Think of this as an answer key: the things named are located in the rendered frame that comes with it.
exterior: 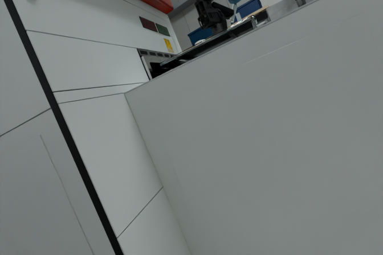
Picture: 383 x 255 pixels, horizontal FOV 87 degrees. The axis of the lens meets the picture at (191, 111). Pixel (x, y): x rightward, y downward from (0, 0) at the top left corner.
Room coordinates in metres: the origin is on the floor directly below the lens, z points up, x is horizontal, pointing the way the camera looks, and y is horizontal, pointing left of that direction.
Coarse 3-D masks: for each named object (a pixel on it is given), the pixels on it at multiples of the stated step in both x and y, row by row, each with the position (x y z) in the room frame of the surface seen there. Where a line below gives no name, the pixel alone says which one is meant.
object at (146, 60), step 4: (144, 56) 0.75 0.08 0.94; (148, 56) 0.77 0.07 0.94; (152, 56) 0.80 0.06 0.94; (144, 60) 0.74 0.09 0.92; (148, 60) 0.76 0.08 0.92; (152, 60) 0.79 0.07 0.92; (156, 60) 0.82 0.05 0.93; (160, 60) 0.85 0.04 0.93; (164, 60) 0.88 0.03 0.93; (144, 64) 0.74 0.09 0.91; (148, 64) 0.75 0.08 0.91; (148, 68) 0.74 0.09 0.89; (148, 72) 0.74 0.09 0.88; (152, 72) 0.76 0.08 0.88; (148, 76) 0.75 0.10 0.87; (152, 76) 0.75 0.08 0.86; (156, 76) 0.77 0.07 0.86
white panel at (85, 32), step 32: (32, 0) 0.45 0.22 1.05; (64, 0) 0.53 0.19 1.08; (96, 0) 0.64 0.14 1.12; (128, 0) 0.82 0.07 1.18; (32, 32) 0.42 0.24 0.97; (64, 32) 0.49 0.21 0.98; (96, 32) 0.59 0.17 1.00; (128, 32) 0.73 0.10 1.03; (160, 32) 0.98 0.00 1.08; (32, 64) 0.42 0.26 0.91; (64, 64) 0.46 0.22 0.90; (96, 64) 0.54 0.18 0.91; (128, 64) 0.67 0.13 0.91; (64, 96) 0.43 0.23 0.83; (96, 96) 0.50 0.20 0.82
